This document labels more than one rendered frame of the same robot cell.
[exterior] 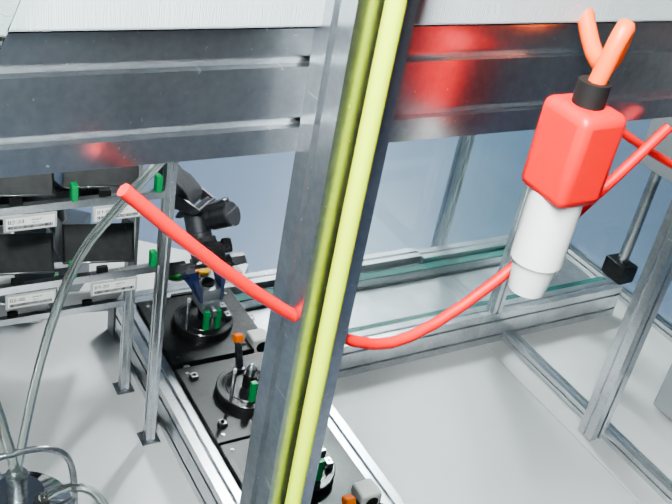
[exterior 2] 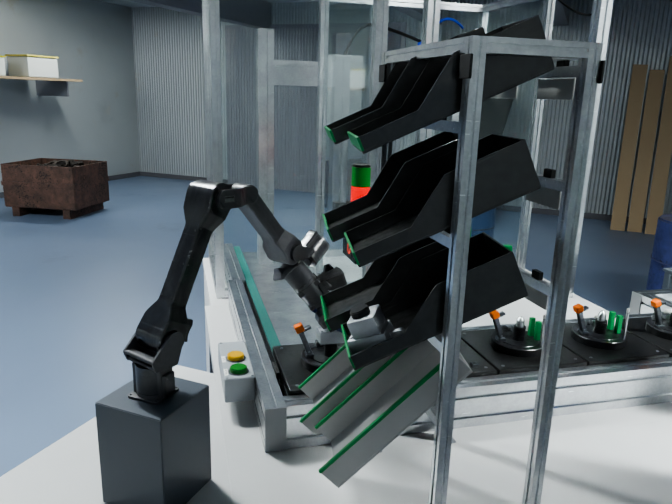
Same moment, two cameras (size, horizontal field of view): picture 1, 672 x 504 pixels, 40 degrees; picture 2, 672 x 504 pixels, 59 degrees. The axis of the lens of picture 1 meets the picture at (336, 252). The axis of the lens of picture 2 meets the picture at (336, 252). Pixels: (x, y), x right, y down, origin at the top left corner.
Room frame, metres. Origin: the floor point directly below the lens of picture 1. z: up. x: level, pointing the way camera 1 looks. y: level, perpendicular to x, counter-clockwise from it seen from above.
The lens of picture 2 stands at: (1.28, 1.49, 1.58)
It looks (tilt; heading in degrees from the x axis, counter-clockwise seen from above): 15 degrees down; 290
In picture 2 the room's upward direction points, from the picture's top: 2 degrees clockwise
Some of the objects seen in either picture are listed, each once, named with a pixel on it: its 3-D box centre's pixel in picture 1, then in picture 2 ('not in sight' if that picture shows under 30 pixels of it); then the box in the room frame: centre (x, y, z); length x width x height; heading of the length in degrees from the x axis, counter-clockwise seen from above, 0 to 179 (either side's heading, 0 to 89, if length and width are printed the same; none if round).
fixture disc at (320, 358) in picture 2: (203, 320); (330, 358); (1.73, 0.27, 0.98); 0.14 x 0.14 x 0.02
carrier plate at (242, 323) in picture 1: (202, 326); (330, 365); (1.73, 0.27, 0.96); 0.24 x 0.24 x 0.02; 35
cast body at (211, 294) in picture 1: (208, 295); (335, 326); (1.72, 0.27, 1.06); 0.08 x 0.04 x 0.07; 35
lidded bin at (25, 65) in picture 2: not in sight; (33, 66); (8.28, -5.20, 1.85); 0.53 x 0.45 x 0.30; 88
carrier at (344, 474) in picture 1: (302, 456); (519, 330); (1.32, -0.01, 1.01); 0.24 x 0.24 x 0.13; 35
